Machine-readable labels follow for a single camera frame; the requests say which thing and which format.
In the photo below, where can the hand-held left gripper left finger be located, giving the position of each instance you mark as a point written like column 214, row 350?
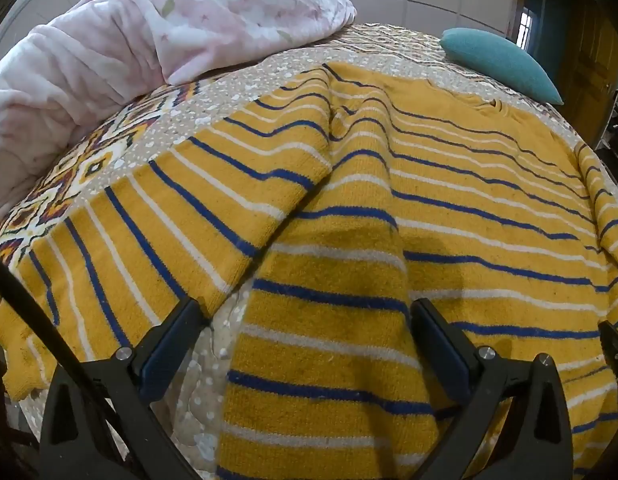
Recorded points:
column 161, row 360

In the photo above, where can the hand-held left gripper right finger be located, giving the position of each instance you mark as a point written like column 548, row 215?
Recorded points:
column 441, row 355

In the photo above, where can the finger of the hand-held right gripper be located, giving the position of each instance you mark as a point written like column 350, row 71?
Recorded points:
column 615, row 347

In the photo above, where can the yellow striped sweater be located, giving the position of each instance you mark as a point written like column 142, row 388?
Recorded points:
column 339, row 210

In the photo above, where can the beige patterned bedspread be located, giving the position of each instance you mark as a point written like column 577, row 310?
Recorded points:
column 229, row 91

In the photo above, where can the wooden door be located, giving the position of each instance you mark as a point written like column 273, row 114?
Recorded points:
column 596, row 65

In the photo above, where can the teal pillow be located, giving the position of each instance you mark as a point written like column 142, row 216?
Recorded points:
column 499, row 62

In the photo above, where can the pink floral blanket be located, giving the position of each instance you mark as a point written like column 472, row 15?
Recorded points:
column 114, row 45

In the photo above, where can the window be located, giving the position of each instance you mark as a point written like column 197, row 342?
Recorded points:
column 527, row 27

